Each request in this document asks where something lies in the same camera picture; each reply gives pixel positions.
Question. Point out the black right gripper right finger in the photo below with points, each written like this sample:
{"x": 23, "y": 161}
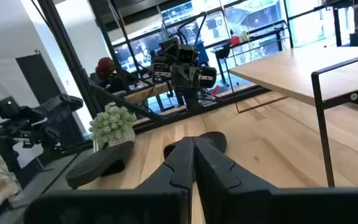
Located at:
{"x": 222, "y": 180}

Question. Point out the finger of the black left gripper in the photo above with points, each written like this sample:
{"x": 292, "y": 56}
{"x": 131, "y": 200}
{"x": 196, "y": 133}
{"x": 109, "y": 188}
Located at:
{"x": 190, "y": 76}
{"x": 179, "y": 76}

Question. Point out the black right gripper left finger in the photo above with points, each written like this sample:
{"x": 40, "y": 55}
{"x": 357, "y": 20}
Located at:
{"x": 172, "y": 174}

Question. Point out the black rubber slide sandal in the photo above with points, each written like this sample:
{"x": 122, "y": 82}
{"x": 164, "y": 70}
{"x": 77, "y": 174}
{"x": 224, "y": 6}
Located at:
{"x": 98, "y": 165}

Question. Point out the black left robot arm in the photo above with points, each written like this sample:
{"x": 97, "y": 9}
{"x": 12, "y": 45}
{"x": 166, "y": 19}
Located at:
{"x": 207, "y": 77}

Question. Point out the wooden desk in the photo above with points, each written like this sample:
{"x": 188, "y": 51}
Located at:
{"x": 145, "y": 92}

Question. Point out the small red container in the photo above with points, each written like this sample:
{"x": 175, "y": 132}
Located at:
{"x": 235, "y": 40}

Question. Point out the person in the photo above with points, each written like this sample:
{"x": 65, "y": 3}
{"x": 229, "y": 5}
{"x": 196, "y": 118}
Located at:
{"x": 106, "y": 67}

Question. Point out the green potted plant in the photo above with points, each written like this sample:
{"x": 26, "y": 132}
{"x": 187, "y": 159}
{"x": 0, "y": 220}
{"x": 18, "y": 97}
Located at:
{"x": 112, "y": 124}

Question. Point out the black panel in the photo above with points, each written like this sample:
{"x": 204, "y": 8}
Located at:
{"x": 39, "y": 77}

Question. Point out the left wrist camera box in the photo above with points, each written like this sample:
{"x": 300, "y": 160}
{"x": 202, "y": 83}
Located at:
{"x": 187, "y": 54}

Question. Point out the wooden shelf black metal frame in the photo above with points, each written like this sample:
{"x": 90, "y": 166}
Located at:
{"x": 291, "y": 71}

